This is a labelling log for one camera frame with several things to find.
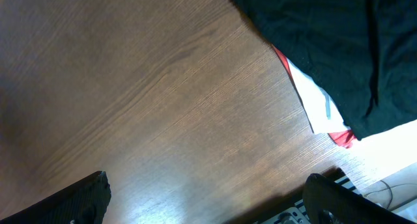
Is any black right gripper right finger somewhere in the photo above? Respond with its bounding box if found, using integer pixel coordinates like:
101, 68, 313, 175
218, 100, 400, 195
302, 173, 412, 224

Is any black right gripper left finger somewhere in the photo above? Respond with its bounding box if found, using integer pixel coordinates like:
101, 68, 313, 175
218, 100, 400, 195
1, 171, 111, 224

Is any red white garment underneath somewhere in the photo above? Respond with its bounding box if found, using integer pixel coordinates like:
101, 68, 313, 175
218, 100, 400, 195
274, 48, 357, 148

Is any black garment in pile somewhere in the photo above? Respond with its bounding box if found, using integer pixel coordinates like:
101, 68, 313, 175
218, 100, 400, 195
232, 0, 416, 139

